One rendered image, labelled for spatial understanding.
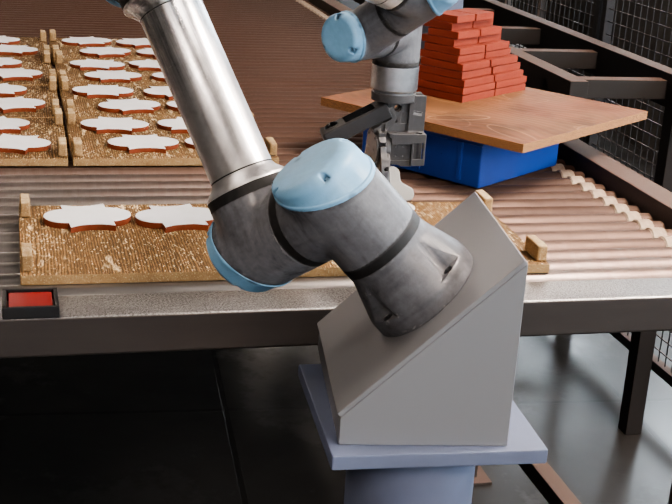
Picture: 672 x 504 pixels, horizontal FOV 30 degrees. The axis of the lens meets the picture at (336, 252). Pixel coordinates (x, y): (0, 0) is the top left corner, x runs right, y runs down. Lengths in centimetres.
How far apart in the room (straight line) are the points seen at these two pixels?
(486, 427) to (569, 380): 244
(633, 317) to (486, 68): 92
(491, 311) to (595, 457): 206
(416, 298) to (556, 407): 230
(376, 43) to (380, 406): 61
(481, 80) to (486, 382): 131
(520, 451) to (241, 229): 44
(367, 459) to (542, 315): 52
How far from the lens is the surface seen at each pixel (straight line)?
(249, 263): 159
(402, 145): 202
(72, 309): 179
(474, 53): 274
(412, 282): 151
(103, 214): 211
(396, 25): 185
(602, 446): 360
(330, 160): 149
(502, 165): 254
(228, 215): 159
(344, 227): 149
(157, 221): 208
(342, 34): 188
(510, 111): 265
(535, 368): 403
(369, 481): 163
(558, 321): 196
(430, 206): 228
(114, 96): 305
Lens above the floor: 157
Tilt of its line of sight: 19 degrees down
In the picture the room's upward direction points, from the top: 4 degrees clockwise
